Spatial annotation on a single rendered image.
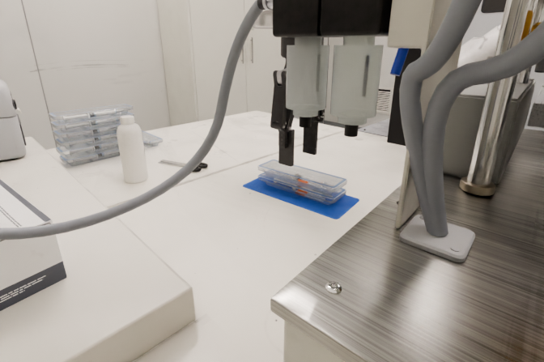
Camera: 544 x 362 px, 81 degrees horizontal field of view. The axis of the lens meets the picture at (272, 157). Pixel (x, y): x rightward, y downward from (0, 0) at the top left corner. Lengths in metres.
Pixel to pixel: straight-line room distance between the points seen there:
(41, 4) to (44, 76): 0.42
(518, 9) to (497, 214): 0.13
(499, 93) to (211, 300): 0.35
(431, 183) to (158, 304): 0.28
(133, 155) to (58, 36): 1.83
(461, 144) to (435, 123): 0.12
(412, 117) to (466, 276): 0.08
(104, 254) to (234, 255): 0.17
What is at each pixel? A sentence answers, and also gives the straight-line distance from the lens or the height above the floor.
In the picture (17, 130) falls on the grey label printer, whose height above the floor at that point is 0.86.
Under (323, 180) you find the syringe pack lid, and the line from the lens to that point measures 0.61.
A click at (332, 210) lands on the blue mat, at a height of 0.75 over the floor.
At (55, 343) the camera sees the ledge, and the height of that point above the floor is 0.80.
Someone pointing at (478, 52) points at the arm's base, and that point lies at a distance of 1.10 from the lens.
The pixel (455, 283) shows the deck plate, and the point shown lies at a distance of 0.18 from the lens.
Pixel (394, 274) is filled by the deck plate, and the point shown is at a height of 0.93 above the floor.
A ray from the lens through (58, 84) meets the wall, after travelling 2.50.
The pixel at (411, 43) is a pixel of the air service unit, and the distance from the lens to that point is 0.21.
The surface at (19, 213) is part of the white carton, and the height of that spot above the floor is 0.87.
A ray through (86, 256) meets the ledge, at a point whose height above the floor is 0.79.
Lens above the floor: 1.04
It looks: 20 degrees down
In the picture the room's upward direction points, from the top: straight up
